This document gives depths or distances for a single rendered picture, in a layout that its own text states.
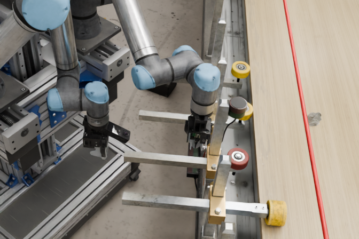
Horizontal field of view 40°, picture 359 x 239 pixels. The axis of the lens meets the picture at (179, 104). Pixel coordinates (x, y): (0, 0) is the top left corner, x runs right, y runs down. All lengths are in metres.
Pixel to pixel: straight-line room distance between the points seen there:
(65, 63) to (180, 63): 0.41
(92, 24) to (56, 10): 0.68
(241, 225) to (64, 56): 0.93
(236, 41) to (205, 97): 1.36
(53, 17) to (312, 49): 1.36
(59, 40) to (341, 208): 1.09
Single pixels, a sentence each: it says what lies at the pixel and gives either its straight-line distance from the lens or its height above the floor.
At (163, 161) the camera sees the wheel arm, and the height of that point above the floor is 0.85.
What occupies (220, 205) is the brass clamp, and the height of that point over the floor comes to 0.97.
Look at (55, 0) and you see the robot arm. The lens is 1.32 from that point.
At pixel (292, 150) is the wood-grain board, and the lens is 1.88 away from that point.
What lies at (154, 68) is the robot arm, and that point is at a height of 1.34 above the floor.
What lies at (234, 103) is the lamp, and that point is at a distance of 1.65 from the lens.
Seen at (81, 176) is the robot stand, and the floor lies 0.21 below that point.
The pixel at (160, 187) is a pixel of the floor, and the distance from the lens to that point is 2.79.
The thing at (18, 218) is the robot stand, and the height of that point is 0.21.
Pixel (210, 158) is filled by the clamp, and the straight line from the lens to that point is 1.82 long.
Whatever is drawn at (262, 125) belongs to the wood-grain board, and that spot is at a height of 0.90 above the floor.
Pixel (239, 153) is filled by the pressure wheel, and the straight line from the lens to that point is 1.81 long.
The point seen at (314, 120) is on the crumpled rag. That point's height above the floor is 0.91.
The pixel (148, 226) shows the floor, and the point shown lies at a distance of 2.65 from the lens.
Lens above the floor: 2.28
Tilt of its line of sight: 45 degrees down
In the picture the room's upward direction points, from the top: 7 degrees clockwise
